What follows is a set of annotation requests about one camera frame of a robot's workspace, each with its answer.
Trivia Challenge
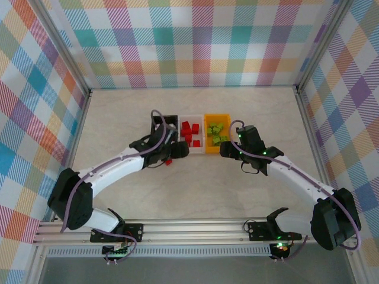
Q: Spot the orange plastic container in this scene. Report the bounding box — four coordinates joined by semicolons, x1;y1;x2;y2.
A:
204;113;232;155

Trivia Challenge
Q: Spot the white plastic container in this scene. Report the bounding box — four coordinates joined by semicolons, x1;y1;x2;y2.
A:
177;114;207;154

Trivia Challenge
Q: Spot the black plastic container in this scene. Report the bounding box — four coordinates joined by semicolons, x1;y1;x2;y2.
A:
149;114;179;140

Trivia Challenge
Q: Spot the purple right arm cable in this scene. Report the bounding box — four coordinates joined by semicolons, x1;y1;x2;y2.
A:
229;119;362;263

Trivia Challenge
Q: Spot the aluminium side rail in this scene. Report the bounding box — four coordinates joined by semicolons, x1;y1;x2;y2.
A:
294;85;338;196
60;88;93;178

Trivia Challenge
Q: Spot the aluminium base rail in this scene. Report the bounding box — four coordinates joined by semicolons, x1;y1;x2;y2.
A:
32;217;359;246

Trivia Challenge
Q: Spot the grey slotted cable duct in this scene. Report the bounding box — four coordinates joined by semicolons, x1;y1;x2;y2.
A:
46;247;272;259

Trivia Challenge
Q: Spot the aluminium frame post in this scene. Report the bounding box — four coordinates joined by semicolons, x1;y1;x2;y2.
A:
28;0;93;95
294;0;358;91

